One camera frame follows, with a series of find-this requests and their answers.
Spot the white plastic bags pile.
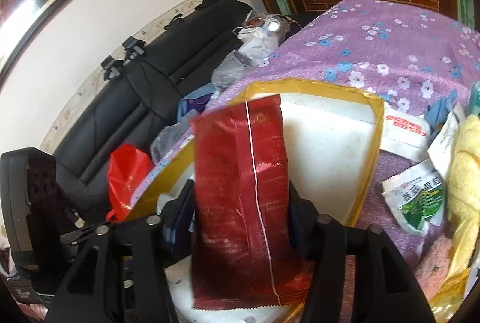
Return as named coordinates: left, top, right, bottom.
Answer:
left=211, top=10, right=290, bottom=94

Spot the clear grey plastic bag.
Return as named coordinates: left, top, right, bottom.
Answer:
left=150, top=110, right=199, bottom=165

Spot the black leather sofa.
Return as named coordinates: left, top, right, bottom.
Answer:
left=54, top=0, right=251, bottom=221

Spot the teal tissue pack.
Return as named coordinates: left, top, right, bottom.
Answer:
left=468, top=80, right=480, bottom=117

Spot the pink fluffy cloth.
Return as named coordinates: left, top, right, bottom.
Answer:
left=415, top=235, right=452, bottom=300

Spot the red snack packet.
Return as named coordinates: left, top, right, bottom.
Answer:
left=191, top=95, right=312, bottom=310

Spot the red plastic bag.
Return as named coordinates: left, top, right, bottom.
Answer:
left=106, top=144, right=154, bottom=222

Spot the white green printed packet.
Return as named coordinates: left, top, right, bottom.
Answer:
left=382, top=160, right=446, bottom=237

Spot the yellow snack packet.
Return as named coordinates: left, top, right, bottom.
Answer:
left=429, top=268, right=470, bottom=323

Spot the yellow towel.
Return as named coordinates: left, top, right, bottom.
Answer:
left=448, top=114, right=479, bottom=277

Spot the blue cloth bundle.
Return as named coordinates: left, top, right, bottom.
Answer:
left=424, top=90, right=457, bottom=141

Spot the white red text packet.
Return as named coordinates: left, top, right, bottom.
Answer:
left=380, top=105, right=431, bottom=162

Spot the white foam box yellow tape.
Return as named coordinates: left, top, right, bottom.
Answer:
left=128, top=78, right=384, bottom=322

